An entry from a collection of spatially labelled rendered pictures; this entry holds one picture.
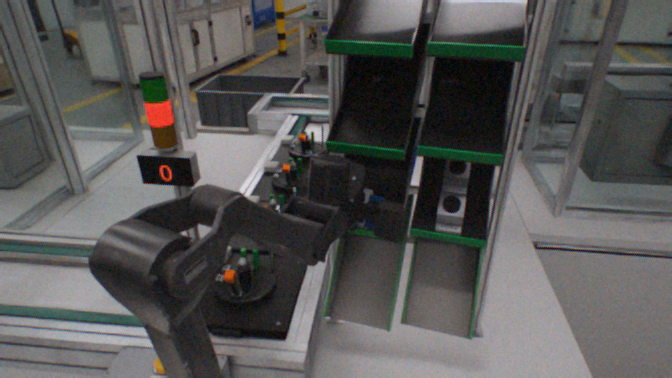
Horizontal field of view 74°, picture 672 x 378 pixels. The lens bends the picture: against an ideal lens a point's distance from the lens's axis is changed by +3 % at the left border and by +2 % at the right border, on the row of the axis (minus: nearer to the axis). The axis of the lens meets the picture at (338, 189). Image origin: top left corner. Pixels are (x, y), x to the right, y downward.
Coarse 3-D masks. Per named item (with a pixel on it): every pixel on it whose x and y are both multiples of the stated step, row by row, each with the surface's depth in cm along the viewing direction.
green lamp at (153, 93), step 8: (144, 80) 89; (152, 80) 90; (160, 80) 90; (144, 88) 90; (152, 88) 90; (160, 88) 91; (144, 96) 91; (152, 96) 91; (160, 96) 92; (168, 96) 94
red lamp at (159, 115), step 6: (168, 102) 94; (150, 108) 92; (156, 108) 92; (162, 108) 93; (168, 108) 94; (150, 114) 93; (156, 114) 93; (162, 114) 93; (168, 114) 94; (150, 120) 94; (156, 120) 93; (162, 120) 94; (168, 120) 95; (156, 126) 94; (162, 126) 94
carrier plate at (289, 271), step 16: (240, 256) 110; (288, 272) 105; (304, 272) 105; (208, 288) 100; (288, 288) 100; (208, 304) 96; (272, 304) 95; (288, 304) 95; (208, 320) 92; (224, 320) 92; (240, 320) 91; (256, 320) 91; (272, 320) 91; (288, 320) 91; (272, 336) 90
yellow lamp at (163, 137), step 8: (152, 128) 95; (160, 128) 94; (168, 128) 95; (152, 136) 96; (160, 136) 95; (168, 136) 96; (176, 136) 98; (160, 144) 96; (168, 144) 96; (176, 144) 99
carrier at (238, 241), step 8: (256, 200) 131; (272, 200) 118; (280, 200) 123; (272, 208) 119; (280, 208) 124; (232, 240) 116; (240, 240) 116; (248, 240) 116; (256, 240) 116; (232, 248) 113; (240, 248) 113; (248, 248) 113; (256, 248) 113; (264, 248) 113
